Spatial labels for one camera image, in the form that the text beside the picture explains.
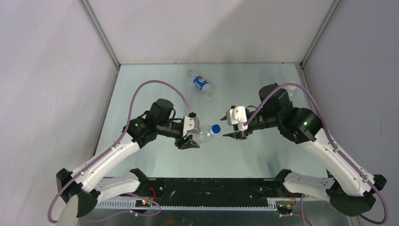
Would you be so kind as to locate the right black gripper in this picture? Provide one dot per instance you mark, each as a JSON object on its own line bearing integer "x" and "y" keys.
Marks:
{"x": 236, "y": 135}

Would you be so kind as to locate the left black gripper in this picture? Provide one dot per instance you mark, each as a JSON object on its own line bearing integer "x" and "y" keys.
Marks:
{"x": 188, "y": 142}

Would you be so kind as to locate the clear unlabelled plastic bottle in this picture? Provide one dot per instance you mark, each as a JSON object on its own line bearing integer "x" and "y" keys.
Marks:
{"x": 204, "y": 134}

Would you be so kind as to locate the blue bottle cap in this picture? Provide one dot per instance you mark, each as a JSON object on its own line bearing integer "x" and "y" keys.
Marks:
{"x": 216, "y": 129}

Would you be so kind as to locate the clear bottle with yellow label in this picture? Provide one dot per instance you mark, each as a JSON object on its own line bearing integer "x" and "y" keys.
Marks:
{"x": 292, "y": 95}

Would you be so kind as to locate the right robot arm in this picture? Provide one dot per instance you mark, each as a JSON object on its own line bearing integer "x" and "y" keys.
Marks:
{"x": 350, "y": 189}

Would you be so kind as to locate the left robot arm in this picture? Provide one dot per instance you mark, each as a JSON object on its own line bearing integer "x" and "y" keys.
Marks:
{"x": 89, "y": 183}

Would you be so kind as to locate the Pepsi labelled clear bottle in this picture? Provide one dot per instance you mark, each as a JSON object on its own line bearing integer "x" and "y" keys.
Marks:
{"x": 201, "y": 83}

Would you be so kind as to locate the left controller board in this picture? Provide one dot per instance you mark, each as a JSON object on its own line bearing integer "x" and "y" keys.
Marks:
{"x": 142, "y": 204}

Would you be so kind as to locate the controller board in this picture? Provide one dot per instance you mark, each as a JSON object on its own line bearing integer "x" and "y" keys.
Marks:
{"x": 142, "y": 204}
{"x": 285, "y": 210}

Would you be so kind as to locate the right controller board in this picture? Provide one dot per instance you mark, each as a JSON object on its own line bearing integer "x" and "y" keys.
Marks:
{"x": 285, "y": 210}

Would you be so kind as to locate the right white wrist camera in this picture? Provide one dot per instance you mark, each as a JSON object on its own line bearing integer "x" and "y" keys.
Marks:
{"x": 237, "y": 116}

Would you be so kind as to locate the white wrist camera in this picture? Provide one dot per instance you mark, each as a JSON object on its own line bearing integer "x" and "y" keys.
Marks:
{"x": 191, "y": 124}
{"x": 237, "y": 116}

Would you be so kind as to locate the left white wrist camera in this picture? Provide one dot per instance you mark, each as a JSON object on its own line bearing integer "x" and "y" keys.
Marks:
{"x": 191, "y": 124}

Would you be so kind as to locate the white slotted cable duct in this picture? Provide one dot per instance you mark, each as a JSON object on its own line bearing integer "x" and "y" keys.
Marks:
{"x": 129, "y": 204}

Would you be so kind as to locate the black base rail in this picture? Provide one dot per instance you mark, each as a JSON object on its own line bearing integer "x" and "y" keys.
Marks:
{"x": 214, "y": 192}

